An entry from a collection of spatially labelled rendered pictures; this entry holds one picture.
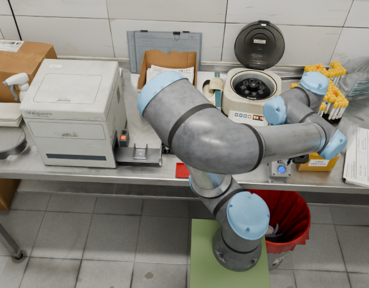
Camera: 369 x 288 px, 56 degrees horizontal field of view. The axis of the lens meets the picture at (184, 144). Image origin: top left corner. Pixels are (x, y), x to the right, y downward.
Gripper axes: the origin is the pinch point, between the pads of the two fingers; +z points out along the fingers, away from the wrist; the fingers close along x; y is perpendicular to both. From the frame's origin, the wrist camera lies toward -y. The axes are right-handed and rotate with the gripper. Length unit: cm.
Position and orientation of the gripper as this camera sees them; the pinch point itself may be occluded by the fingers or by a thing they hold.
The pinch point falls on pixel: (286, 164)
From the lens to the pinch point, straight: 124.9
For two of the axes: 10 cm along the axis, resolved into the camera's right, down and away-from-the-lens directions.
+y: 0.5, -7.5, 6.6
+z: -0.1, 6.6, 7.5
